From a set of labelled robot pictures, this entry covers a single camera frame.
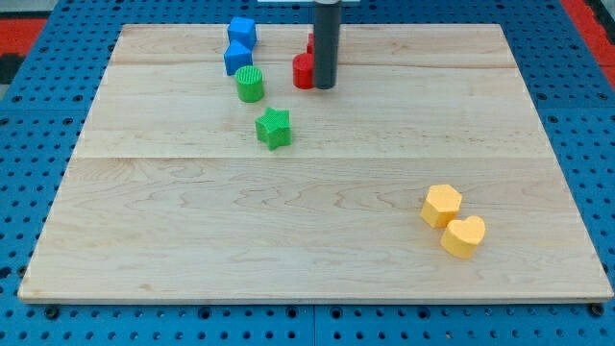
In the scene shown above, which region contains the light wooden board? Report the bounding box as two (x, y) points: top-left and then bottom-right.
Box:
(18, 24), (613, 305)

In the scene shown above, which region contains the green star block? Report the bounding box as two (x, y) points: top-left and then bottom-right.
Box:
(255, 108), (292, 151)

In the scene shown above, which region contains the red cylinder block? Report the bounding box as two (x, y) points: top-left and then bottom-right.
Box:
(292, 53), (313, 89)

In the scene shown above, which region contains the green cylinder block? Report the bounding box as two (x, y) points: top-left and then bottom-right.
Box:
(234, 65), (264, 103)

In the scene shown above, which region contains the red block behind tool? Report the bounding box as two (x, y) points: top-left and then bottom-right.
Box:
(306, 33), (314, 54)

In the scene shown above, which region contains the blue pentagon block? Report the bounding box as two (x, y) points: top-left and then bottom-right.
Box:
(223, 40), (253, 76)

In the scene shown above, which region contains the yellow hexagon block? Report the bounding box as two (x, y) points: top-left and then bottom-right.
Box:
(420, 185), (462, 229)

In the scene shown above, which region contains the blue cube block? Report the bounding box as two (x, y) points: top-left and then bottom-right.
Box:
(227, 16), (258, 50)

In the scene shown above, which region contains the yellow heart block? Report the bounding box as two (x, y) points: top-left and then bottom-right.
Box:
(440, 215), (486, 260)

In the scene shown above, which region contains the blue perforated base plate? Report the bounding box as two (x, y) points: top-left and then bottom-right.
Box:
(1, 1), (614, 345)

